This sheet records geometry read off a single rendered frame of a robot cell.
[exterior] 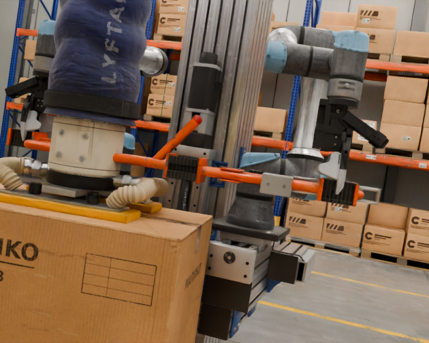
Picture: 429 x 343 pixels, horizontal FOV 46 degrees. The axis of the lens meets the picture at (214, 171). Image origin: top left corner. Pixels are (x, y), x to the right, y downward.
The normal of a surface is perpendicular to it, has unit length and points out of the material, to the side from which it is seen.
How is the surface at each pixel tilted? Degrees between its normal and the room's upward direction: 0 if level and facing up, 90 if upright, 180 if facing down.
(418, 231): 92
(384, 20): 93
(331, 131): 89
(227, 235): 90
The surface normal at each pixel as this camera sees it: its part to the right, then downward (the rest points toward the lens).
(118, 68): 0.66, -0.15
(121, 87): 0.65, 0.11
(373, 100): -0.29, -0.01
